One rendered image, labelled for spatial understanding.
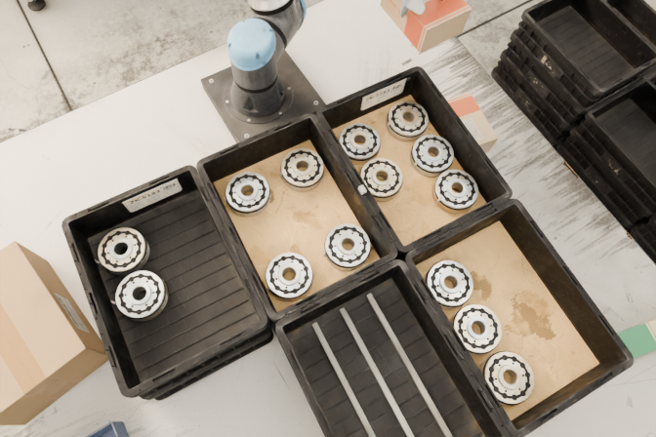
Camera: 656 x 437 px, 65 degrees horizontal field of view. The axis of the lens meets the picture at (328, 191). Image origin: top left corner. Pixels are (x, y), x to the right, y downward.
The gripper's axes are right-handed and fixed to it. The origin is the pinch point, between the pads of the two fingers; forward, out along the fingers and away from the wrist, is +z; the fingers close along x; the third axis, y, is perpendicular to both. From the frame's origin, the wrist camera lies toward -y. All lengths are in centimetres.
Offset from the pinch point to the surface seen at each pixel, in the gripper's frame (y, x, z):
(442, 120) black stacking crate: 18.7, -2.6, 21.2
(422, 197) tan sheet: 31.6, -16.8, 26.5
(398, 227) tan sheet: 35, -26, 27
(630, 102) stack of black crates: 30, 92, 71
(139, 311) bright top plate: 23, -85, 24
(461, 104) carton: 13.3, 11.2, 32.1
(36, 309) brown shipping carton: 12, -103, 24
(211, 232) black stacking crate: 14, -64, 27
